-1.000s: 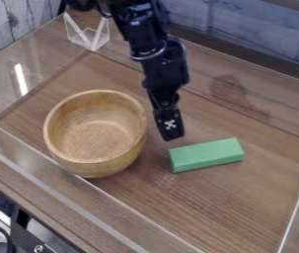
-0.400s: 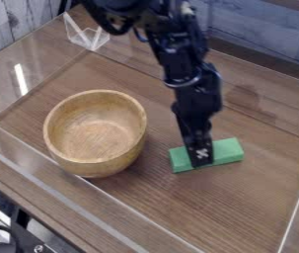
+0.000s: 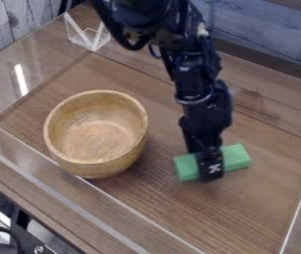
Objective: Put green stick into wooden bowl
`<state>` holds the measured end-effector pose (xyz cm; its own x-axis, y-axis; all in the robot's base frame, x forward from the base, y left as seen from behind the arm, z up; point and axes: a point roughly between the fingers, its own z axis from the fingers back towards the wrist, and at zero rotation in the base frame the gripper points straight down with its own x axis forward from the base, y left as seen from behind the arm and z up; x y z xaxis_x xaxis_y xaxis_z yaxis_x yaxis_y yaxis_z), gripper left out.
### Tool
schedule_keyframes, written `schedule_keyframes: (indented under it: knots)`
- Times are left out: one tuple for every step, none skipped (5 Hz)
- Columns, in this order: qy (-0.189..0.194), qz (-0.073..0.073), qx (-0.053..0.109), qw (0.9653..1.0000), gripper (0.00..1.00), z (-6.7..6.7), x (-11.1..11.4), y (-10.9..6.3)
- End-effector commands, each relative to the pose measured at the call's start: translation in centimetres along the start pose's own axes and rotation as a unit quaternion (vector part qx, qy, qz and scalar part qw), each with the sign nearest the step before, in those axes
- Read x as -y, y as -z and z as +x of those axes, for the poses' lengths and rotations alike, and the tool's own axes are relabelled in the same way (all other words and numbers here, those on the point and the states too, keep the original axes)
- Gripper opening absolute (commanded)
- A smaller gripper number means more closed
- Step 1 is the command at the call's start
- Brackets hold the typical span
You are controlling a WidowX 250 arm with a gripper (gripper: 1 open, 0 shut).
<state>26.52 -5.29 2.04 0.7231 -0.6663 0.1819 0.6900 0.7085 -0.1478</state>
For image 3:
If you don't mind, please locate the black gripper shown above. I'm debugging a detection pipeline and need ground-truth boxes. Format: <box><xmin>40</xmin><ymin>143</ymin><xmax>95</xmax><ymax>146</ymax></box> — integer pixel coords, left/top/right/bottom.
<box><xmin>180</xmin><ymin>79</ymin><xmax>233</xmax><ymax>183</ymax></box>

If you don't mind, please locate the green rectangular block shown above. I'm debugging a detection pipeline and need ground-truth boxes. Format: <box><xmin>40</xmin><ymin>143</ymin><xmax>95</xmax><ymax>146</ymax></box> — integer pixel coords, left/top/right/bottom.
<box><xmin>174</xmin><ymin>143</ymin><xmax>252</xmax><ymax>183</ymax></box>

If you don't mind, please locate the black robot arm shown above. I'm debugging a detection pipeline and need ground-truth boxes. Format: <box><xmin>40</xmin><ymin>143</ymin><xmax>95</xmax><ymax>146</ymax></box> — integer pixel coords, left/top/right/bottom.
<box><xmin>88</xmin><ymin>0</ymin><xmax>233</xmax><ymax>182</ymax></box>

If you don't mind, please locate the wooden bowl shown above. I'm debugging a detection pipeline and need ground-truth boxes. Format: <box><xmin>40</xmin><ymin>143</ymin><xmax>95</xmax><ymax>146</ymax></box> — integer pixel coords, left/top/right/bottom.
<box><xmin>43</xmin><ymin>89</ymin><xmax>149</xmax><ymax>179</ymax></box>

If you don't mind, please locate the clear acrylic corner bracket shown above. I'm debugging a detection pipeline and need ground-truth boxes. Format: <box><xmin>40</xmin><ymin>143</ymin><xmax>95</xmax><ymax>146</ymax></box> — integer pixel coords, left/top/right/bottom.
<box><xmin>64</xmin><ymin>12</ymin><xmax>111</xmax><ymax>52</ymax></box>

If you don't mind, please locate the clear acrylic tray wall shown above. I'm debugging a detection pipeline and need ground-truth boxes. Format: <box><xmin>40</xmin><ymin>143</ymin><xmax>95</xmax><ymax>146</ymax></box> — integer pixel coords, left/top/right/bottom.
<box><xmin>0</xmin><ymin>128</ymin><xmax>206</xmax><ymax>254</ymax></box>

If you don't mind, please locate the black table leg bracket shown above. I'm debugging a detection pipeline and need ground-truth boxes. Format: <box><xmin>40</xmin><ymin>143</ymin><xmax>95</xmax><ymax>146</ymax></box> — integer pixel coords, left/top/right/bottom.
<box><xmin>11</xmin><ymin>208</ymin><xmax>74</xmax><ymax>254</ymax></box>

